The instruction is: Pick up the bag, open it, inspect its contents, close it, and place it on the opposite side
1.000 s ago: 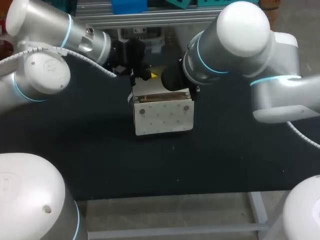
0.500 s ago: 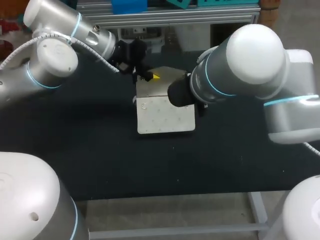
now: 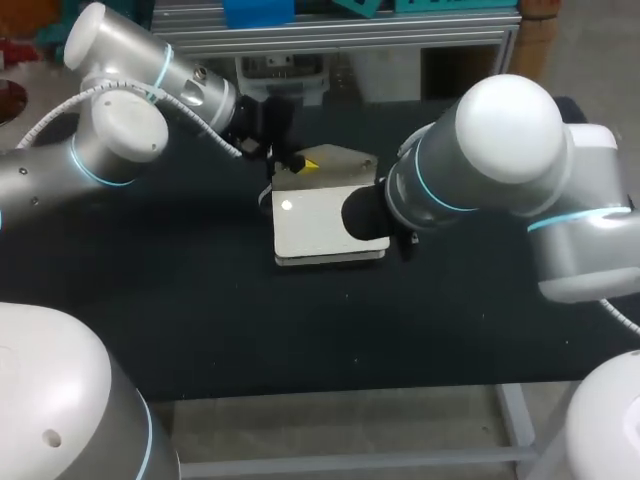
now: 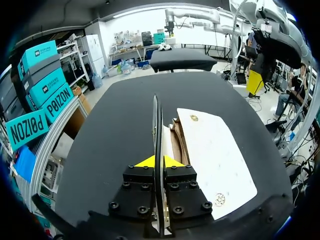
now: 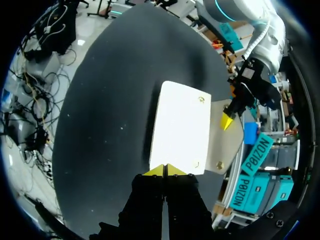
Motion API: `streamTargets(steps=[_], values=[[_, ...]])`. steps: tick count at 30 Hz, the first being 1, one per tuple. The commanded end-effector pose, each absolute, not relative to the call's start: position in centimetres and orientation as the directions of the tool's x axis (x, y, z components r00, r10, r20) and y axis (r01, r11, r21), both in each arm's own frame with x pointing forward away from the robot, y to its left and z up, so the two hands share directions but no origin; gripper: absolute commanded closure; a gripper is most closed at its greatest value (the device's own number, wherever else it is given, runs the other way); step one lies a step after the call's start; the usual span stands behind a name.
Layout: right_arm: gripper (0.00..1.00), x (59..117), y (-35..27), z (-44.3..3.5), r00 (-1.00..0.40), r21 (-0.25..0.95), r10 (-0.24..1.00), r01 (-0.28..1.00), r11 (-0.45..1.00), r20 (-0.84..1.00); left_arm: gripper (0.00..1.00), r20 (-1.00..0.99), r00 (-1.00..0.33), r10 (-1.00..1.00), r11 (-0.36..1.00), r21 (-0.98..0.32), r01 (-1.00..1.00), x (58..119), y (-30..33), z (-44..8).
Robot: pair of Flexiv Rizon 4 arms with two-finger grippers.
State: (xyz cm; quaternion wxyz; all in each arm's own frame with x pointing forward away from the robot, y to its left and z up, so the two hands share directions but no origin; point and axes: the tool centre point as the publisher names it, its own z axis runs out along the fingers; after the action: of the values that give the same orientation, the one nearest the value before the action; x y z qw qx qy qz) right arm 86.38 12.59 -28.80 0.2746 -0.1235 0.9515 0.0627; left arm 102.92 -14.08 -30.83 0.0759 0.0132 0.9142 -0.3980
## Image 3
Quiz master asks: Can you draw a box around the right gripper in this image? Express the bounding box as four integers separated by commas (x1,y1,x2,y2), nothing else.
338,183,420,263

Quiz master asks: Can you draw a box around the teal box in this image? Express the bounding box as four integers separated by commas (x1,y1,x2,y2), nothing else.
394,0,519,14
331,0,382,20

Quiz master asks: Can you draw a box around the wooden post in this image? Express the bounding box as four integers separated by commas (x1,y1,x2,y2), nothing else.
513,0,557,92

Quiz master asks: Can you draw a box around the blue plastic bin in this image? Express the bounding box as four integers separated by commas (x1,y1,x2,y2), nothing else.
222,0,297,27

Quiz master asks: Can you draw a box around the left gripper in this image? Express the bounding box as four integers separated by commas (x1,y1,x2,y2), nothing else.
227,94,322,177

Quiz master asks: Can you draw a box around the white bag with grey flap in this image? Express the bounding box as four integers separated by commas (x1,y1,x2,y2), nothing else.
257,143,392,268

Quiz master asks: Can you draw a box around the aluminium shelf frame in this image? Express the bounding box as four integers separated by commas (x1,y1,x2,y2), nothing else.
151,0,522,102

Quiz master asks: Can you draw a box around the white cable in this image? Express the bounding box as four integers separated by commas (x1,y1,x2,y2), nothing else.
14,79,245,160
598,298,640,337

